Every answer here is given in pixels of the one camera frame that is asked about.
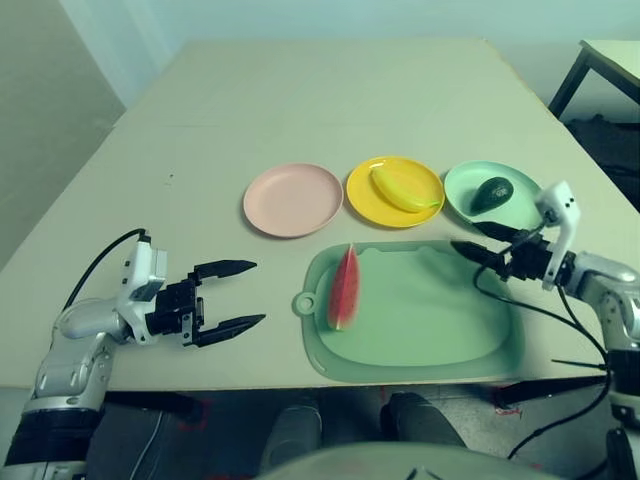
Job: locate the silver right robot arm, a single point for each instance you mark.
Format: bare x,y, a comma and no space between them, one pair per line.
600,280

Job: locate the pink plastic plate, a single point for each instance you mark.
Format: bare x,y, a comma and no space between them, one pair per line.
292,200

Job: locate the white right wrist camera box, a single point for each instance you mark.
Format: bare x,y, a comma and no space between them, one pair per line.
560,205

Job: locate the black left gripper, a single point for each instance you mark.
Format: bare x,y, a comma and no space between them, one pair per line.
175,310

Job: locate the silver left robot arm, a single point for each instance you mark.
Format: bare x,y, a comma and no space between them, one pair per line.
75,320

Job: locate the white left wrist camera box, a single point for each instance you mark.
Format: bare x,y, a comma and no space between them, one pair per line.
145,270

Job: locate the yellow plastic plate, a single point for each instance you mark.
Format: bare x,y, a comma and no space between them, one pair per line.
365,200

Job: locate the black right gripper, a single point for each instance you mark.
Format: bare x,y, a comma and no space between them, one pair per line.
527,260

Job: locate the translucent green cutting board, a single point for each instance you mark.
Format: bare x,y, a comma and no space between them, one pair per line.
425,375

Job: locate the side table with black legs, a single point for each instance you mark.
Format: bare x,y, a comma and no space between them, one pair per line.
615,65

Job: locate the mint green plastic plate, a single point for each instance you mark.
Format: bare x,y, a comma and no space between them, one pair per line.
460,190

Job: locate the dark green toy avocado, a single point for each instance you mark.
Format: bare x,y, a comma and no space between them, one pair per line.
492,194

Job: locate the toy watermelon slice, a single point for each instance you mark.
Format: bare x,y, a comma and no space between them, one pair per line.
345,290

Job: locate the yellow toy banana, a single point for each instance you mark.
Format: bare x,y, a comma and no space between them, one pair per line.
400,192

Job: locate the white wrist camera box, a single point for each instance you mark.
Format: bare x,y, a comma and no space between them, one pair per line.
560,205
145,270

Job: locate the pale robot torso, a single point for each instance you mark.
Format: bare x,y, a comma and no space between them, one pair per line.
375,465

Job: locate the grey robot right leg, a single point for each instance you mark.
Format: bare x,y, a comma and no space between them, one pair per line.
420,420

